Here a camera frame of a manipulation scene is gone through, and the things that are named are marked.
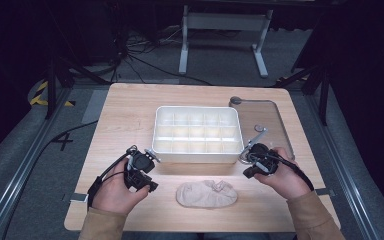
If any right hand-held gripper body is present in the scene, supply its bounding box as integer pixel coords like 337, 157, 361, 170
239, 127, 281, 178

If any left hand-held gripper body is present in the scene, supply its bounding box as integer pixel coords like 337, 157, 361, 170
123, 144, 161, 193

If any beige sock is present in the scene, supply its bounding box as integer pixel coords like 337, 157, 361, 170
175, 179, 239, 209

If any white divided storage box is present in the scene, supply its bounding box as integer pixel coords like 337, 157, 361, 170
151, 105, 245, 164

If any person's right hand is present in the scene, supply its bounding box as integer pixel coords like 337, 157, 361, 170
253, 147, 313, 201

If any person's left hand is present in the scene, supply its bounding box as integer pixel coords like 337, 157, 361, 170
91, 158, 151, 216

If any clear brownish box lid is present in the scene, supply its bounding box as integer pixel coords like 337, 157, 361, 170
229, 96, 296, 161

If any black floor tape mark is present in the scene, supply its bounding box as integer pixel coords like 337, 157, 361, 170
51, 132, 74, 152

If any black tripod stand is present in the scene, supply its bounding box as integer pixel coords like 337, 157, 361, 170
274, 63, 331, 127
44, 56, 111, 120

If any yellow black striped floor tape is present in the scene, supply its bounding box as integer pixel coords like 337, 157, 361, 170
29, 80, 77, 108

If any right hand-held gripper black cable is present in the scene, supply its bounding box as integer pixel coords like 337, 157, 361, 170
269, 151, 315, 192

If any hand-held gripper black cable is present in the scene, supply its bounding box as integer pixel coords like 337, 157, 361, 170
269, 151, 315, 192
87, 151, 138, 209

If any left hand-held gripper black cable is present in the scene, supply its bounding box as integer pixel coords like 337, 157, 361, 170
87, 151, 138, 209

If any thick black floor cable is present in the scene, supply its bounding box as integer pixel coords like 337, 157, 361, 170
0, 119, 99, 240

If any bundle of black floor cables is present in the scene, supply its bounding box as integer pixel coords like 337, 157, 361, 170
111, 28, 214, 87

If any white metal desk frame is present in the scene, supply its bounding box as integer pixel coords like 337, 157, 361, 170
178, 4, 274, 79

